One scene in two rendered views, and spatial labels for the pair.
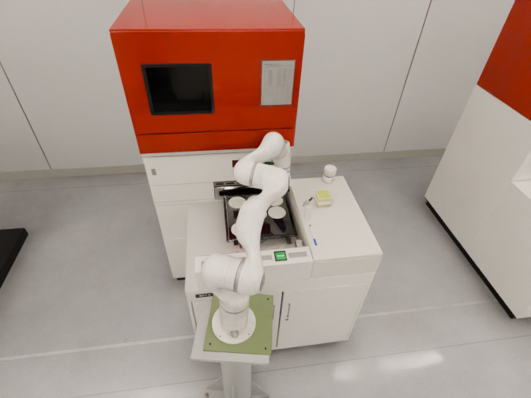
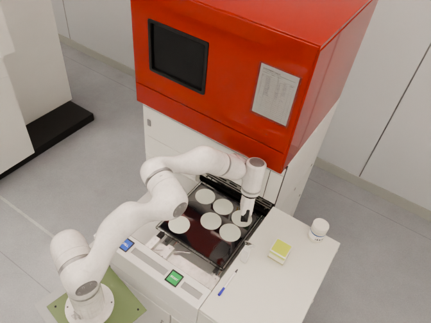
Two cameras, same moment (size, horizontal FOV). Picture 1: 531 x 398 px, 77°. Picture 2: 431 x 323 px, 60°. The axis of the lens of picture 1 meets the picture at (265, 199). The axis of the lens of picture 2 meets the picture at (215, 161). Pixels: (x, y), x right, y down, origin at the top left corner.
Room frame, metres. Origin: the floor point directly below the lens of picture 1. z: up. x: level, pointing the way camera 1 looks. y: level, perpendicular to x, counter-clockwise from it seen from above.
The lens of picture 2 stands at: (0.52, -0.60, 2.35)
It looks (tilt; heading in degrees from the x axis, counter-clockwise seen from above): 45 degrees down; 38
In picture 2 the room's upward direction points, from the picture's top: 8 degrees clockwise
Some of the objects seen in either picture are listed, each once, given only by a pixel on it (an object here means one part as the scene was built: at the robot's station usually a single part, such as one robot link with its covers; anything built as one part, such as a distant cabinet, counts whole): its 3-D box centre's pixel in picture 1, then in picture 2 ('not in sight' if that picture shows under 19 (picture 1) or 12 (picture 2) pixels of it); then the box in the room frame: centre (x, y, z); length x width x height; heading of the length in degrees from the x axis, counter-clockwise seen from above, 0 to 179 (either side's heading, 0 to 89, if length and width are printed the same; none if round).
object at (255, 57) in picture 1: (213, 68); (252, 47); (1.86, 0.32, 1.52); 0.81 x 0.75 x 0.59; 100
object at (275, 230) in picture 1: (257, 214); (210, 221); (1.36, 0.04, 0.90); 0.34 x 0.34 x 0.01; 10
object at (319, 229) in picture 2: (329, 174); (318, 230); (1.61, -0.37, 1.01); 0.07 x 0.07 x 0.10
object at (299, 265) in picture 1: (254, 268); (150, 270); (1.00, 0.04, 0.89); 0.55 x 0.09 x 0.14; 100
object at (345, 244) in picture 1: (329, 221); (272, 281); (1.33, -0.36, 0.89); 0.62 x 0.35 x 0.14; 10
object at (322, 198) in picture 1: (322, 198); (279, 252); (1.40, -0.32, 1.00); 0.07 x 0.07 x 0.07; 10
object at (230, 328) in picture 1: (234, 312); (86, 296); (0.74, 0.11, 0.92); 0.19 x 0.19 x 0.18
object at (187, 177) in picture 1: (220, 174); (206, 159); (1.55, 0.27, 1.02); 0.82 x 0.03 x 0.40; 100
